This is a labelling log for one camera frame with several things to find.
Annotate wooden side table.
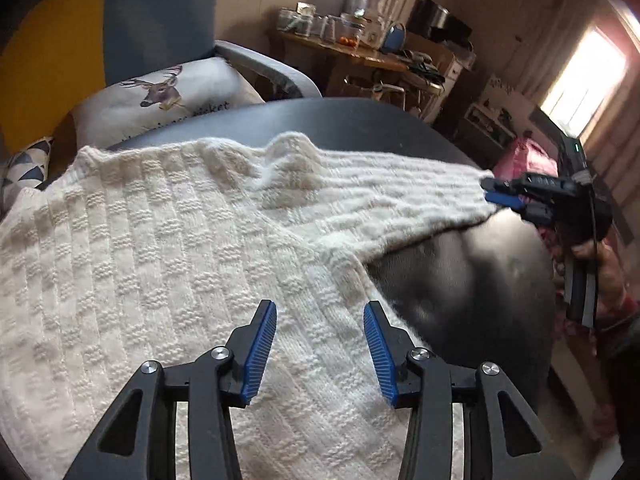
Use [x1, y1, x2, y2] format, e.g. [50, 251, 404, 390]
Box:
[269, 32, 444, 118]

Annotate cream knitted sweater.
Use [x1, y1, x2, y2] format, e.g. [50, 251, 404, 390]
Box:
[1, 132, 495, 479]

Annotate glass jars on table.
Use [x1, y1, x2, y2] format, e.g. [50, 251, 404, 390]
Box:
[276, 2, 385, 50]

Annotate black television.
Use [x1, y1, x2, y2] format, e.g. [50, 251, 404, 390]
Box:
[406, 0, 473, 51]

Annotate white deer print cushion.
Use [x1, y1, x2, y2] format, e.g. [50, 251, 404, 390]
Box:
[72, 58, 264, 148]

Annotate grey yellow blue armchair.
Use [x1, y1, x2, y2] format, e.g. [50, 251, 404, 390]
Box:
[0, 0, 324, 162]

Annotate pink floral clothing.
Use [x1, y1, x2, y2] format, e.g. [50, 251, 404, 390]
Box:
[494, 131, 576, 340]

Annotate blue triangle pattern cushion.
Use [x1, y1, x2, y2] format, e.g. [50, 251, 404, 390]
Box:
[1, 136, 53, 214]

